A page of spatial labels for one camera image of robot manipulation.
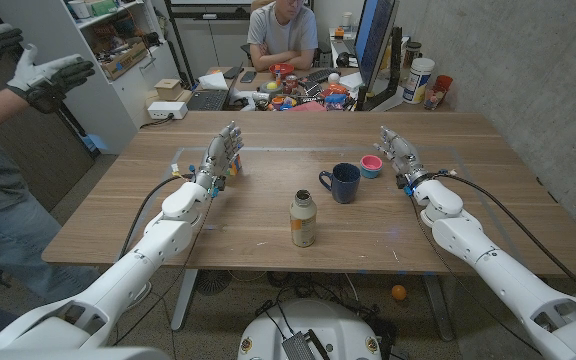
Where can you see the white box device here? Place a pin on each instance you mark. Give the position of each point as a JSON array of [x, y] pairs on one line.
[[167, 110]]

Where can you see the clear glass with items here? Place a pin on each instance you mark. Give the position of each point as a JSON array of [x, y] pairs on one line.
[[433, 97]]

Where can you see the navy blue mug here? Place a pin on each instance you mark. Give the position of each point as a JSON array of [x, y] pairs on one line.
[[345, 187]]

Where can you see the computer monitor on stand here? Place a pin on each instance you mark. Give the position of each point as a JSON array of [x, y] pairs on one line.
[[375, 35]]

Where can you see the small plain cardboard box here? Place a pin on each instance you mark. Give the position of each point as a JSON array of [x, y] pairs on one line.
[[169, 89]]

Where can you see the pink stacking cup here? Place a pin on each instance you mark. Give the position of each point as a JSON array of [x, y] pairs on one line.
[[371, 164]]

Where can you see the orange ball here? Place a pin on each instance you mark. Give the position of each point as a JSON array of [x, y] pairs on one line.
[[399, 292]]

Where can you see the white robot torso base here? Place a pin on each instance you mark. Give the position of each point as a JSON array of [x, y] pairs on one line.
[[309, 330]]

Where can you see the colourful puzzle cube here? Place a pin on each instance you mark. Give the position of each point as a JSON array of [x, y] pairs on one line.
[[236, 167]]

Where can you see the black smartphone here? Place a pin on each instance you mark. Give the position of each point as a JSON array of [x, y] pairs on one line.
[[248, 76]]

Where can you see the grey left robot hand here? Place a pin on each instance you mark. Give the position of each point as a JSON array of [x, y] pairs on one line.
[[218, 157]]

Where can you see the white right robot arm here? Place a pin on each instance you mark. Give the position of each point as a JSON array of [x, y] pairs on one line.
[[493, 270]]

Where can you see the round floor fan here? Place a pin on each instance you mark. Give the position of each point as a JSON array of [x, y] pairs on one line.
[[213, 281]]

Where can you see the white shelf unit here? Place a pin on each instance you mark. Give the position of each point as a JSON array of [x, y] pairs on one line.
[[98, 105]]

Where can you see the red bowl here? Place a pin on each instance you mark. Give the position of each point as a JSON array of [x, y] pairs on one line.
[[281, 69]]

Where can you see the cardboard box with print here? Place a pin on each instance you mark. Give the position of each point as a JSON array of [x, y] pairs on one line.
[[125, 61]]

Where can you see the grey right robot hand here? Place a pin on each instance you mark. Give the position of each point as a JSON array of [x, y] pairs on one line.
[[403, 155]]

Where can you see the black laptop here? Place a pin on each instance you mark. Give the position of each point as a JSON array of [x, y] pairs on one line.
[[208, 100]]

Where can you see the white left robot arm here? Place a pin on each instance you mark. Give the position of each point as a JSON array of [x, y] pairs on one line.
[[133, 265]]

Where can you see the black keyboard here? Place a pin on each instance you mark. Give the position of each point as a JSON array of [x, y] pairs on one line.
[[322, 75]]

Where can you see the beige open bottle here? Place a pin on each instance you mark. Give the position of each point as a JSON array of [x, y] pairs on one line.
[[303, 225]]

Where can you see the white round canister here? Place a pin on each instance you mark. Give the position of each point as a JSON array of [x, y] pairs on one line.
[[418, 80]]

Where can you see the seated person grey t-shirt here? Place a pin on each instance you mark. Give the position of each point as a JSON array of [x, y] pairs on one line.
[[280, 35]]

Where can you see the dark lidded jar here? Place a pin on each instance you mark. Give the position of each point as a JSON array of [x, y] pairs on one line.
[[412, 52]]

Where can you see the white crumpled paper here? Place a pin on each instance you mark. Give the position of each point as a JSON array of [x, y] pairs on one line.
[[213, 81]]

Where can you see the red plastic cup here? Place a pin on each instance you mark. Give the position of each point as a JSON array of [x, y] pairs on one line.
[[444, 82]]

